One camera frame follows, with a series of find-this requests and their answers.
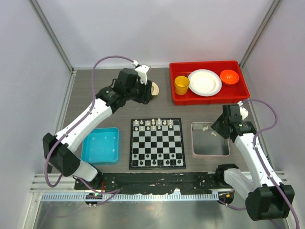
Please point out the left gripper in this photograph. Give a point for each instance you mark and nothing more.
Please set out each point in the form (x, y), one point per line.
(146, 96)

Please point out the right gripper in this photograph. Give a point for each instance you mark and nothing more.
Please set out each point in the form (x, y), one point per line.
(217, 126)

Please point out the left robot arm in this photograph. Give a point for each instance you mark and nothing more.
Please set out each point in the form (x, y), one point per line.
(131, 84)

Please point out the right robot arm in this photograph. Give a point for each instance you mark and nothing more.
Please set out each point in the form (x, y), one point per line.
(266, 196)

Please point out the black white chess board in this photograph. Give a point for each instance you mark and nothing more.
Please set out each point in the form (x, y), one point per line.
(154, 142)

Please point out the beige saucer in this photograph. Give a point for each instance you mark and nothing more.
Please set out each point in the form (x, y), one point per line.
(154, 90)

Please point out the silver metal tray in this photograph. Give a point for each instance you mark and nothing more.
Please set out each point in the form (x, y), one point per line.
(205, 145)

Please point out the red plastic bin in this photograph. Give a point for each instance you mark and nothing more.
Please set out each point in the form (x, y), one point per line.
(229, 94)

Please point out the yellow plastic cup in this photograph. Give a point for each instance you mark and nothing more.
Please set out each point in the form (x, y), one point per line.
(181, 84)

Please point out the orange plastic bowl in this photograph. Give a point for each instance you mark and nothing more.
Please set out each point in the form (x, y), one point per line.
(229, 77)

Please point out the white paper plate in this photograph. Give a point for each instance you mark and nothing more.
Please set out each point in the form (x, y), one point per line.
(204, 83)

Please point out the blue plastic tray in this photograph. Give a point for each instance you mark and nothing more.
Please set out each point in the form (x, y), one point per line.
(101, 146)

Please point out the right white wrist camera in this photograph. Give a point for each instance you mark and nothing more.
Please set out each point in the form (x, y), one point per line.
(243, 111)

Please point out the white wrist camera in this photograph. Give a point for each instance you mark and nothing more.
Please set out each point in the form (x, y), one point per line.
(243, 111)
(142, 71)

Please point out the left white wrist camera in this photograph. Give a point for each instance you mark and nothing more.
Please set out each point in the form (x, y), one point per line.
(142, 71)

